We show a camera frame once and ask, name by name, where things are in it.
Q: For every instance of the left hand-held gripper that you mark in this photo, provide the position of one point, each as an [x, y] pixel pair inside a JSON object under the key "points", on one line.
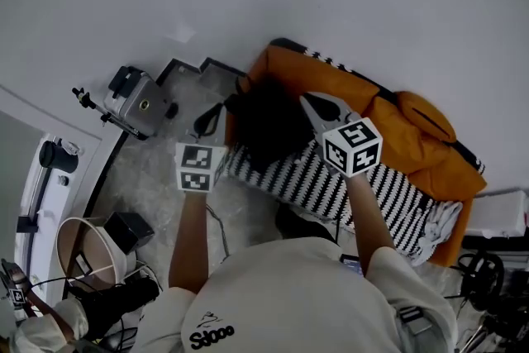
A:
{"points": [[194, 167]]}

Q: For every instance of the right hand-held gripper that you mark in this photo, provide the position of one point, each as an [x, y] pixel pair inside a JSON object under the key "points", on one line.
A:
{"points": [[351, 149]]}

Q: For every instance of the black backpack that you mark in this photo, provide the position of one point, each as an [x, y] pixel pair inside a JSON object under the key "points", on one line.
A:
{"points": [[268, 124]]}

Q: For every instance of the person's right forearm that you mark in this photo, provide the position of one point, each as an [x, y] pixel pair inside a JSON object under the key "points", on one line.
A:
{"points": [[368, 215]]}

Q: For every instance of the person's left forearm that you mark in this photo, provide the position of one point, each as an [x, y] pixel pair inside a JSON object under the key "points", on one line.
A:
{"points": [[192, 235]]}

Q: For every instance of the orange sofa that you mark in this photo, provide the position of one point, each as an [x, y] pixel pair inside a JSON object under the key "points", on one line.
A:
{"points": [[330, 74]]}

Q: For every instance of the black white zigzag blanket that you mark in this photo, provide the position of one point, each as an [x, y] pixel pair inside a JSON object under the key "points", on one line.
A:
{"points": [[306, 182]]}

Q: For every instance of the silver suitcase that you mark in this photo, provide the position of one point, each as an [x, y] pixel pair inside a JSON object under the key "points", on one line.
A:
{"points": [[138, 105]]}

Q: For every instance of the orange cushion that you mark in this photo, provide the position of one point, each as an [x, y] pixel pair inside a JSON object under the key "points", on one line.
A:
{"points": [[425, 113]]}

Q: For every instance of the black tripod stand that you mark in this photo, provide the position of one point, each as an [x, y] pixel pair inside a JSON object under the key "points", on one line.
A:
{"points": [[93, 105]]}

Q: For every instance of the black box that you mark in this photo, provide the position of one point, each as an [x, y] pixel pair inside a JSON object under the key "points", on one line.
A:
{"points": [[128, 231]]}

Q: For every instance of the smartphone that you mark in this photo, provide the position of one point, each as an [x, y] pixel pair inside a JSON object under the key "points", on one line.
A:
{"points": [[352, 263]]}

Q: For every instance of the black cylindrical cup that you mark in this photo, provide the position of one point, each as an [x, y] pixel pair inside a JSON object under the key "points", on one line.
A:
{"points": [[55, 156]]}

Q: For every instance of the white fringed cloth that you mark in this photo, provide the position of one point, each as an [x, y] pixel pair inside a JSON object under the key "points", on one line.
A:
{"points": [[440, 223]]}

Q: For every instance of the white lamp shade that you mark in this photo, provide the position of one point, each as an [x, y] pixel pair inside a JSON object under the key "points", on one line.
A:
{"points": [[105, 248]]}

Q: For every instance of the white side table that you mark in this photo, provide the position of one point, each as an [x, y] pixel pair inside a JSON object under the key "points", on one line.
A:
{"points": [[45, 198]]}

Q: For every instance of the person's white t-shirt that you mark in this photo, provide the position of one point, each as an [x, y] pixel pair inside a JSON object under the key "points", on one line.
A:
{"points": [[289, 301]]}

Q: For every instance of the black bag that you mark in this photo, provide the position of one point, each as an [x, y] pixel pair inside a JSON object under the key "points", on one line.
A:
{"points": [[115, 301]]}

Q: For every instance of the white box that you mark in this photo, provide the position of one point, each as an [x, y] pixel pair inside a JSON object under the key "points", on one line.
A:
{"points": [[498, 215]]}

